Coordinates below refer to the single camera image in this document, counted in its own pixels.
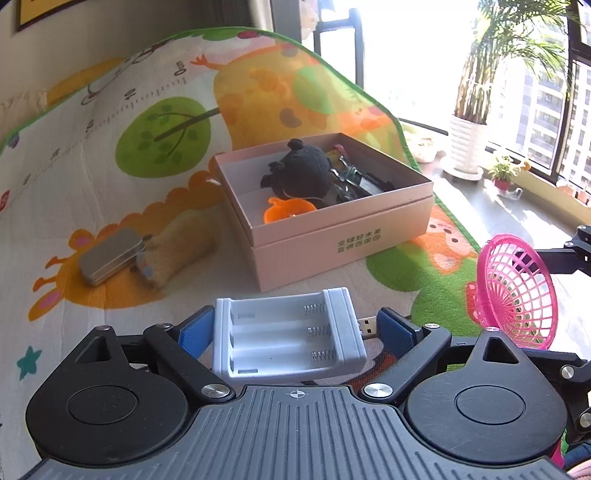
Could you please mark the framed picture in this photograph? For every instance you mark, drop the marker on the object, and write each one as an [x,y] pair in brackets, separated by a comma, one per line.
[55,9]

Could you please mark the palm plant in white pot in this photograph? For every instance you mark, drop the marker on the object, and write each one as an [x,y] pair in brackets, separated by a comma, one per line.
[468,143]

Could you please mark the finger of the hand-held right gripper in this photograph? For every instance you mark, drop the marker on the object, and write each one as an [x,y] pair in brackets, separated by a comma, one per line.
[572,369]
[579,251]

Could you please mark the small plant in red pot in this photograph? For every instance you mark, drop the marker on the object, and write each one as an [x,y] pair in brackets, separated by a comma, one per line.
[504,184]

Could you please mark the silver metal tin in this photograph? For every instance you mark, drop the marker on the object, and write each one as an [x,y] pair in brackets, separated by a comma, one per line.
[108,256]

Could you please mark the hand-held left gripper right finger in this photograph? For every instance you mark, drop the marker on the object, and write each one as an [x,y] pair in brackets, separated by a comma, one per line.
[399,332]

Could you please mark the pink cardboard box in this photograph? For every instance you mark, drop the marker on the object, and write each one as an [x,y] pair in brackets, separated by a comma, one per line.
[323,249]

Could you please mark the tan plush toy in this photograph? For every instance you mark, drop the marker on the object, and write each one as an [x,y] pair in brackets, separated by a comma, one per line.
[180,249]

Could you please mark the pink plastic basket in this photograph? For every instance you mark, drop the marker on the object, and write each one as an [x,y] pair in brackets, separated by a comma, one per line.
[503,297]

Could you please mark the terracotta pot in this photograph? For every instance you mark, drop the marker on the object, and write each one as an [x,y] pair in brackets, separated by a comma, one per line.
[565,189]

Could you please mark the printed play mat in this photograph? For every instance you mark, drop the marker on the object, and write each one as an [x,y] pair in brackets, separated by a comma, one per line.
[69,184]

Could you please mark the black plush toy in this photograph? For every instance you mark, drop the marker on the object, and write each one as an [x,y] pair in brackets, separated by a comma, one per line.
[300,170]

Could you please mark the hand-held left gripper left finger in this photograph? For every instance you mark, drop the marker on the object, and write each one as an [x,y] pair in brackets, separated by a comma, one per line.
[196,334]

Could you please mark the cream plush pillow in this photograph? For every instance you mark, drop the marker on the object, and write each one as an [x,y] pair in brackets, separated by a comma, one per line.
[23,106]

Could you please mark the white battery holder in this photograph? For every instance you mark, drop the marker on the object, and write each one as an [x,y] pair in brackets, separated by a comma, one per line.
[277,341]

